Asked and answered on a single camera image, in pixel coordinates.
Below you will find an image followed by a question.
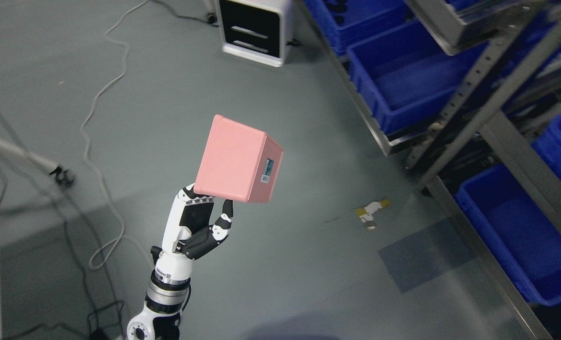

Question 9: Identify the blue shelf bin middle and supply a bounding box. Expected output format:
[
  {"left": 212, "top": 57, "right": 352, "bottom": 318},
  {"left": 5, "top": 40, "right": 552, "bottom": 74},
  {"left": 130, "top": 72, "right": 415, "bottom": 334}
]
[{"left": 347, "top": 21, "right": 486, "bottom": 134}]

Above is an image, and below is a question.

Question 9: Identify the white cable on floor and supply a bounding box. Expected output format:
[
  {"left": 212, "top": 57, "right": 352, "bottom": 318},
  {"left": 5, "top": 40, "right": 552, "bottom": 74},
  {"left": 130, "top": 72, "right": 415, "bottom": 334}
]
[{"left": 79, "top": 0, "right": 154, "bottom": 271}]

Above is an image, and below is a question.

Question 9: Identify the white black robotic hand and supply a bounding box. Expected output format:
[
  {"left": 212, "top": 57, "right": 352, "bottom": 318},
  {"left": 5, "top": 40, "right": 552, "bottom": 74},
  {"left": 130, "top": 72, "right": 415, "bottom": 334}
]
[{"left": 161, "top": 184, "right": 234, "bottom": 260}]

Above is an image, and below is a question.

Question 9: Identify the white black appliance box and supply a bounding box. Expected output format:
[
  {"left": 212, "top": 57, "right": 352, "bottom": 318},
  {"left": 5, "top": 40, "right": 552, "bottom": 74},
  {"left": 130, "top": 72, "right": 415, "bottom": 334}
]
[{"left": 214, "top": 0, "right": 294, "bottom": 68}]

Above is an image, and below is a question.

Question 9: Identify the blue shelf bin lower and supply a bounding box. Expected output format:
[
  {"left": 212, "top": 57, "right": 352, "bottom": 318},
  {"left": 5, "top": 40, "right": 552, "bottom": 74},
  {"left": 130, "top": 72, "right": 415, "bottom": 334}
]
[{"left": 454, "top": 165, "right": 561, "bottom": 306}]

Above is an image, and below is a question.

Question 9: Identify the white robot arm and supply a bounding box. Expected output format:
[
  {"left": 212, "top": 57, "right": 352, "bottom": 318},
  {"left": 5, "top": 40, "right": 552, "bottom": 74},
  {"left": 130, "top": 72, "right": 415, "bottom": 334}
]
[{"left": 125, "top": 246, "right": 193, "bottom": 340}]

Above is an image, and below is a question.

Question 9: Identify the black cable on floor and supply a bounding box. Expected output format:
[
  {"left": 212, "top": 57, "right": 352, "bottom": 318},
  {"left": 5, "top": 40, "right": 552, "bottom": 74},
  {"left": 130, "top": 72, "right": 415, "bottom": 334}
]
[{"left": 0, "top": 90, "right": 125, "bottom": 340}]

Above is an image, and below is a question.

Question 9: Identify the metal shelf rack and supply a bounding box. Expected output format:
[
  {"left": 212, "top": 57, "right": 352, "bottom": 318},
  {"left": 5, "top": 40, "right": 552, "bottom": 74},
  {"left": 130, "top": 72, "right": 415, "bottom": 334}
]
[{"left": 297, "top": 0, "right": 561, "bottom": 340}]

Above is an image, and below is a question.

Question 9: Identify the yellow white floor scrap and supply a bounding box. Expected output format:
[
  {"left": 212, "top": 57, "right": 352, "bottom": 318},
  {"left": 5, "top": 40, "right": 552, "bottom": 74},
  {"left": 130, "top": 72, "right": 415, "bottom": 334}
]
[{"left": 354, "top": 198, "right": 392, "bottom": 231}]

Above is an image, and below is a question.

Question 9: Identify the blue shelf bin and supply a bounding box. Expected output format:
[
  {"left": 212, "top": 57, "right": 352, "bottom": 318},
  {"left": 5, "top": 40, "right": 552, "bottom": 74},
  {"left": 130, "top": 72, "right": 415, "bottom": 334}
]
[
  {"left": 304, "top": 0, "right": 413, "bottom": 57},
  {"left": 454, "top": 165, "right": 561, "bottom": 306},
  {"left": 347, "top": 21, "right": 486, "bottom": 134}
]

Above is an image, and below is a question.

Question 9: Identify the blue shelf bin upper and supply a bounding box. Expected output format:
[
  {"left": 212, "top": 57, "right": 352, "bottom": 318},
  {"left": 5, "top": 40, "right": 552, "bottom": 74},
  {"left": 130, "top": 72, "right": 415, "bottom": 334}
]
[{"left": 304, "top": 0, "right": 413, "bottom": 57}]

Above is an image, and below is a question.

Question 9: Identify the white stand with clamp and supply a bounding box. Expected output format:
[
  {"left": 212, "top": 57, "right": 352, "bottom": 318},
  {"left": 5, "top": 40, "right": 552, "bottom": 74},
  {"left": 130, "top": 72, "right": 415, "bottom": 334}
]
[{"left": 0, "top": 138, "right": 76, "bottom": 188}]

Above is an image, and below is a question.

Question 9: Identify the pink storage box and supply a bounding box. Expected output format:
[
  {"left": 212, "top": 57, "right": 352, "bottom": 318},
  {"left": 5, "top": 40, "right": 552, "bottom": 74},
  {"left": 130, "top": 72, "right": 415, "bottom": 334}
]
[{"left": 193, "top": 114, "right": 283, "bottom": 203}]

